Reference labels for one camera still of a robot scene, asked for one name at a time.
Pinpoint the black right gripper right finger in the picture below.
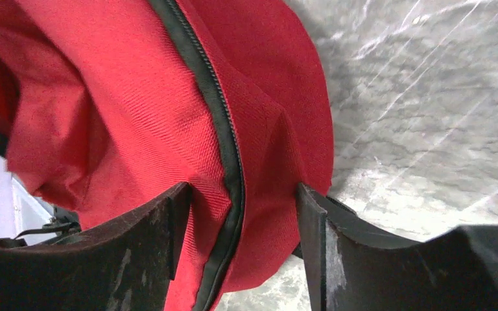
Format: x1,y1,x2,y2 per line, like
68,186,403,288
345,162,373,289
296,184,498,310

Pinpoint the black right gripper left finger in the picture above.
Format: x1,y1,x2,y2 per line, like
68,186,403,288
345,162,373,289
0,182,192,310

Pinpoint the red student backpack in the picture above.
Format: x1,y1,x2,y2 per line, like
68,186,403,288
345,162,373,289
0,1,334,310

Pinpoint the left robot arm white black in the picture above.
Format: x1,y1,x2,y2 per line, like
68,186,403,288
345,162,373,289
0,207,81,249

